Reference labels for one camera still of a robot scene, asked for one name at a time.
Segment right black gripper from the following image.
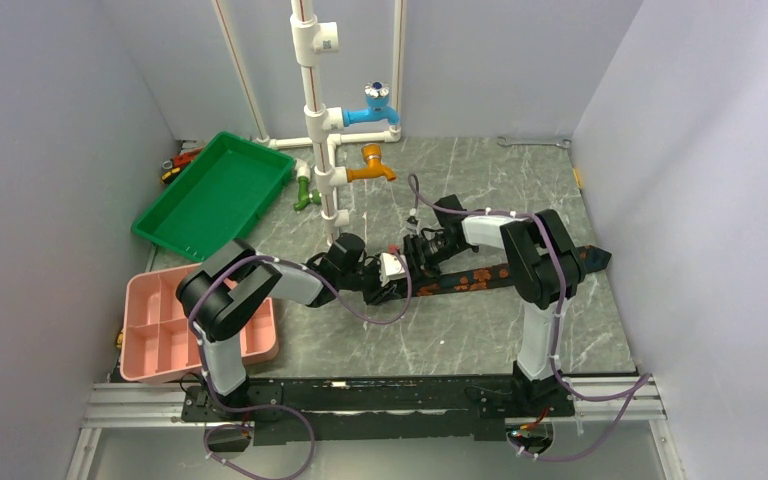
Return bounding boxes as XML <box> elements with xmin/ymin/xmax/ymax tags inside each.
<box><xmin>397</xmin><ymin>233</ymin><xmax>465</xmax><ymax>293</ymax></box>

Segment dark floral necktie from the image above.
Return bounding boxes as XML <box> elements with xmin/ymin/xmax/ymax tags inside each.
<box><xmin>412</xmin><ymin>245</ymin><xmax>612</xmax><ymax>297</ymax></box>

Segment green plastic tray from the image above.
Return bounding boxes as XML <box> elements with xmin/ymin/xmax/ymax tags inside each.
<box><xmin>131</xmin><ymin>132</ymin><xmax>295</xmax><ymax>262</ymax></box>

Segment pink compartment organizer box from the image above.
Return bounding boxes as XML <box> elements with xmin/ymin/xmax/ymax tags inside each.
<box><xmin>119</xmin><ymin>261</ymin><xmax>280</xmax><ymax>385</ymax></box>

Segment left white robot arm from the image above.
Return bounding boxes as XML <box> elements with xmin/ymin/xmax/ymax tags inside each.
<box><xmin>175</xmin><ymin>234</ymin><xmax>412</xmax><ymax>420</ymax></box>

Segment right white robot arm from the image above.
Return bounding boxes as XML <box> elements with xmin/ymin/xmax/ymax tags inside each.
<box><xmin>402</xmin><ymin>195</ymin><xmax>587</xmax><ymax>415</ymax></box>

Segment green faucet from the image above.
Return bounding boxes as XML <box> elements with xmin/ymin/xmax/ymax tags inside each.
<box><xmin>293</xmin><ymin>161</ymin><xmax>322</xmax><ymax>212</ymax></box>

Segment orange faucet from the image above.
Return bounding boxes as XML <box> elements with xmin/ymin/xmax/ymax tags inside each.
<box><xmin>346</xmin><ymin>143</ymin><xmax>397</xmax><ymax>183</ymax></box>

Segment blue faucet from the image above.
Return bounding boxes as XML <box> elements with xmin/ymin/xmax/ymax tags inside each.
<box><xmin>342</xmin><ymin>81</ymin><xmax>400</xmax><ymax>127</ymax></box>

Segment silver wrench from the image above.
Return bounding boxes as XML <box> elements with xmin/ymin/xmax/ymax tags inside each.
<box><xmin>496</xmin><ymin>135</ymin><xmax>572</xmax><ymax>150</ymax></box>

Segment white pvc pipe assembly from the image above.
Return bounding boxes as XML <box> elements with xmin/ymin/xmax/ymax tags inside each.
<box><xmin>210</xmin><ymin>0</ymin><xmax>406</xmax><ymax>246</ymax></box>

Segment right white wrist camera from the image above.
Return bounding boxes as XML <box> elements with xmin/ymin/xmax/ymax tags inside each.
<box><xmin>406</xmin><ymin>208</ymin><xmax>419</xmax><ymax>235</ymax></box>

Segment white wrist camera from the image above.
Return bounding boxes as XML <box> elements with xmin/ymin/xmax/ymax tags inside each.
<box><xmin>406</xmin><ymin>208</ymin><xmax>419</xmax><ymax>235</ymax></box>
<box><xmin>379</xmin><ymin>245</ymin><xmax>409</xmax><ymax>287</ymax></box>

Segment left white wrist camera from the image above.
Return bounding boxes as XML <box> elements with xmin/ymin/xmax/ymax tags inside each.
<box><xmin>379</xmin><ymin>245</ymin><xmax>409</xmax><ymax>287</ymax></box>

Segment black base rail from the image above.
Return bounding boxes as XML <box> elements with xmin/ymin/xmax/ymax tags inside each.
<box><xmin>181</xmin><ymin>373</ymin><xmax>575</xmax><ymax>446</ymax></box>

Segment aluminium frame rail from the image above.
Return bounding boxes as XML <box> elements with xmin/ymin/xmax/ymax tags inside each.
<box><xmin>67</xmin><ymin>376</ymin><xmax>686</xmax><ymax>479</ymax></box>

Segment red handled pliers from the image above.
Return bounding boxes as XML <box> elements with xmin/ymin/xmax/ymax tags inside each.
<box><xmin>160</xmin><ymin>148</ymin><xmax>202</xmax><ymax>185</ymax></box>

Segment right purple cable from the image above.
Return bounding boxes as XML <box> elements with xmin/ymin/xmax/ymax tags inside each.
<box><xmin>407</xmin><ymin>173</ymin><xmax>654</xmax><ymax>464</ymax></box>

